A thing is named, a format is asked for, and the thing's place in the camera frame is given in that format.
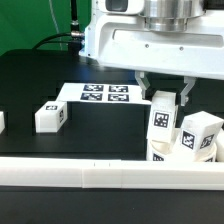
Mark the white front barrier rail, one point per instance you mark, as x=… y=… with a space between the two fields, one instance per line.
x=84 y=173

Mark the white left barrier rail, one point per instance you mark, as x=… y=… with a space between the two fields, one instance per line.
x=2 y=122

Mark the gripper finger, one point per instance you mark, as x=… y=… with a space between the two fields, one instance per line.
x=189 y=84
x=144 y=84

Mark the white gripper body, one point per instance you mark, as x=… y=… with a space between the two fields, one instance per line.
x=125 y=42

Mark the white barrier rail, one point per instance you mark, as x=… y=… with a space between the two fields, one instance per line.
x=84 y=173
x=2 y=122

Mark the paper sheet with markers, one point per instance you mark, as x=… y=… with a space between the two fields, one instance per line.
x=101 y=93

